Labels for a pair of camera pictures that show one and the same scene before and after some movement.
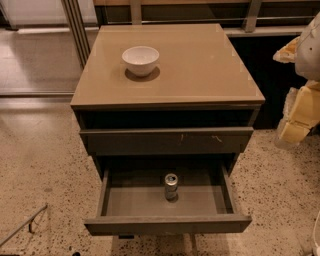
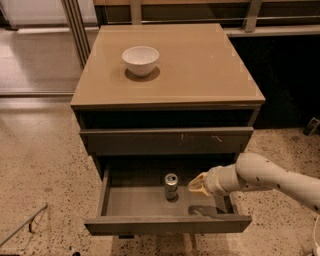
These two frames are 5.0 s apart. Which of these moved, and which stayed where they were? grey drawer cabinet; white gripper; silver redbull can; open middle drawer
Moved: white gripper
Stayed: grey drawer cabinet; silver redbull can; open middle drawer
